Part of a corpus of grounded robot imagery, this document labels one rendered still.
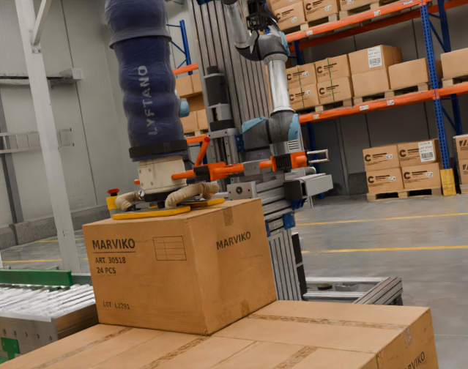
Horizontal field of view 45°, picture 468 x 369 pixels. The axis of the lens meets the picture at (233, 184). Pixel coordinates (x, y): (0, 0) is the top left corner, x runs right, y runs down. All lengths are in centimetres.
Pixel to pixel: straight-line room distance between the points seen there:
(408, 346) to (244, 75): 162
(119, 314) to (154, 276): 28
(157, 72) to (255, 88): 90
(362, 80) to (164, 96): 754
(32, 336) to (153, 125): 102
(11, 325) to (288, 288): 135
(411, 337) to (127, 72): 133
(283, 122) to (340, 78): 717
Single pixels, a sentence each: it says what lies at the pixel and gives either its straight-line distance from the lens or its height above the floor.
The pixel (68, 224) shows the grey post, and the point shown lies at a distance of 576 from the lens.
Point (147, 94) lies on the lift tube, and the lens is 213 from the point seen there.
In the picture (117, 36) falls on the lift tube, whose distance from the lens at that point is 219.
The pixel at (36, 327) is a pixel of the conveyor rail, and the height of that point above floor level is 56.
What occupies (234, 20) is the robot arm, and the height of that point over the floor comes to 171.
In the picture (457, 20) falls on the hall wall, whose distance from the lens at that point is 1048.
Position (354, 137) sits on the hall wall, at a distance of 1102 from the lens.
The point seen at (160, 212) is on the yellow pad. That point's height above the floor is 96.
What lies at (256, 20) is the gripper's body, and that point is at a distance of 233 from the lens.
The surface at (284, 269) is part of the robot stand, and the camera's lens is 299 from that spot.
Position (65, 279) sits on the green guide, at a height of 60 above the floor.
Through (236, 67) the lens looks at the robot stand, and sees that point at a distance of 285.
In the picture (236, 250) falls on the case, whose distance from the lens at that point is 203.
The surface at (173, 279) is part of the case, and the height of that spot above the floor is 73.
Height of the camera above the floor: 112
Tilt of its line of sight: 3 degrees down
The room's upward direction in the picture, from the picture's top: 9 degrees counter-clockwise
